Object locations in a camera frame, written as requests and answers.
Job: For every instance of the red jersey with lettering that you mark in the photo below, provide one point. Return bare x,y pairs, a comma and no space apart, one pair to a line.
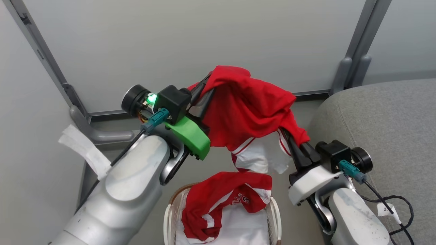
218,197

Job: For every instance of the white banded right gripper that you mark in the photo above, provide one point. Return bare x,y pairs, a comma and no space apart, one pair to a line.
310,185

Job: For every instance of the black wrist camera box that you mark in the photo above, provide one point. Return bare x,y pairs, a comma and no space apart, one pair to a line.
172,100
333,152

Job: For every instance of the grey slanted partition frame post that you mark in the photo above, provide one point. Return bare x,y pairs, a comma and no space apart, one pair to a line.
37,47

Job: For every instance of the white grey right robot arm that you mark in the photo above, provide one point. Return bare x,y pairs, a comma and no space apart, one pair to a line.
354,217

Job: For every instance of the white laundry basket brown rim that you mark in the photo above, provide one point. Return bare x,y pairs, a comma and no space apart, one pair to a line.
274,217

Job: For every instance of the grey curved partition foot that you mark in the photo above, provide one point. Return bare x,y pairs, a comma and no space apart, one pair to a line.
98,135

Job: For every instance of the white cloth basket liner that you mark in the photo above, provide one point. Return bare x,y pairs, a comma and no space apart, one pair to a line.
243,228

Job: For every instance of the grey fabric sofa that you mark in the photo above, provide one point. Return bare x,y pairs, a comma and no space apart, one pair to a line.
391,129

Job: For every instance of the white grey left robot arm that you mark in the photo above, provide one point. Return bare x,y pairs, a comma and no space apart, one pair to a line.
126,183

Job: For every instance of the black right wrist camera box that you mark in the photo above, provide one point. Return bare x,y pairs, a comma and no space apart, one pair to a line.
333,152

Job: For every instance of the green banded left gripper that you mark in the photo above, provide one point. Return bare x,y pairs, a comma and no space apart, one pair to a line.
190,136

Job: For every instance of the plain red white-trimmed jersey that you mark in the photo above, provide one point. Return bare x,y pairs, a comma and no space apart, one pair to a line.
245,105

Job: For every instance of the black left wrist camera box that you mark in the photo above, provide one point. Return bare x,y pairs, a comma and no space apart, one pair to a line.
172,100

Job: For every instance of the grey double partition frame post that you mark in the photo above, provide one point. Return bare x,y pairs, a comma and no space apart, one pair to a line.
361,41

